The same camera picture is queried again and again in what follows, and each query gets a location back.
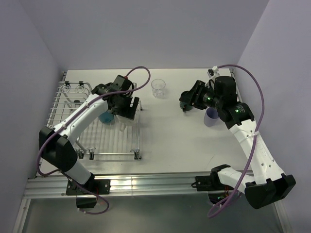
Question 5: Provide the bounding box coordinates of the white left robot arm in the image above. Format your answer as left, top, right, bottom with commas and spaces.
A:
39, 75, 139, 194

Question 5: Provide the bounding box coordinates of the aluminium rail frame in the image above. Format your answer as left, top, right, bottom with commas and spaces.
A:
12, 69, 294, 233

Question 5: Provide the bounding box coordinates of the white ceramic mug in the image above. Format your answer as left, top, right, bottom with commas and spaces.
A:
116, 115, 136, 132

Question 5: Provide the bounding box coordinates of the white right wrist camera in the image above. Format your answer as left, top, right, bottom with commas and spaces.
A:
207, 66, 220, 81

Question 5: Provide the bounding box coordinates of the white wire dish rack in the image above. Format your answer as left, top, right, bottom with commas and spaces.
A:
47, 81, 142, 160

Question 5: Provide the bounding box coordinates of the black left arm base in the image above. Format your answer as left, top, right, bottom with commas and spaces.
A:
65, 179, 111, 209

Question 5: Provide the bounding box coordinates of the clear glass tumbler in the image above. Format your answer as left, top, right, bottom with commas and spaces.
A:
151, 79, 166, 98

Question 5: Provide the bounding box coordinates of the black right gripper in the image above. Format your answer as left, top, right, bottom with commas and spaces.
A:
179, 80, 223, 110

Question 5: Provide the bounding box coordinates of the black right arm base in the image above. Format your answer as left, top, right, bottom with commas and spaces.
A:
191, 175, 234, 204

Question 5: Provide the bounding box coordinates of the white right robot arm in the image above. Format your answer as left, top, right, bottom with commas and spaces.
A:
179, 76, 296, 209

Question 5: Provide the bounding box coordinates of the dark green mug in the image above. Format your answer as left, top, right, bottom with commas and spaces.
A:
179, 101, 193, 112

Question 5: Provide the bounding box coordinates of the lavender plastic cup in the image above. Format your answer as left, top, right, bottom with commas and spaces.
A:
204, 107, 219, 127

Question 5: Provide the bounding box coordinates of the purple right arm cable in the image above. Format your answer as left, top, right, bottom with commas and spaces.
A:
207, 64, 265, 218

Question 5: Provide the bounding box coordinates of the blue floral mug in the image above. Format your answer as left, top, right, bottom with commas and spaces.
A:
98, 112, 115, 125

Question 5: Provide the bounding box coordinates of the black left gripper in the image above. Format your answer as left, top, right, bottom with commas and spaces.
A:
108, 94, 138, 120

